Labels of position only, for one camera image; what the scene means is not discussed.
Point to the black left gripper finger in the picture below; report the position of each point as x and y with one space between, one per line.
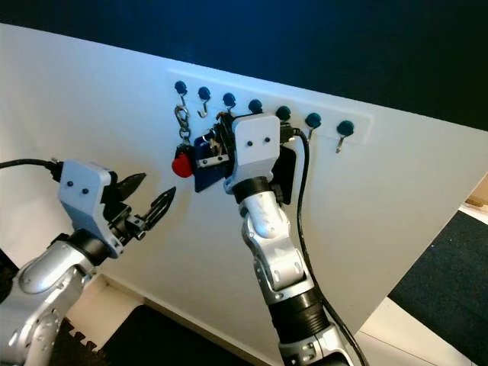
162 210
130 187

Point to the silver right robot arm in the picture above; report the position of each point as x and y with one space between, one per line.
267 229

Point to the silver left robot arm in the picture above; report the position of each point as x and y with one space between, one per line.
46 278

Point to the blue knob metal hook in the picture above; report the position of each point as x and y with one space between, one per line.
255 105
283 113
181 87
203 93
345 128
313 120
229 99

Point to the white hook rack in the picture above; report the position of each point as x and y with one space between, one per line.
328 107

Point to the red key fob with carabiner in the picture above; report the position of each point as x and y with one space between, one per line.
181 165

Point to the large white board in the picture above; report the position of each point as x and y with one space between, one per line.
374 221

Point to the black foam floor mat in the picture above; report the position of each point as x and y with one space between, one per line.
160 345

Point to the dark floor carpet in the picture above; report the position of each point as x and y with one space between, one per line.
446 297

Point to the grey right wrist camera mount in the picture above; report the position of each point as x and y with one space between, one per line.
255 149

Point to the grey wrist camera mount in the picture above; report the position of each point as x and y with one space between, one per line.
85 198
255 149

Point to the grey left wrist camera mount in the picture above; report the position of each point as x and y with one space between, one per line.
85 198

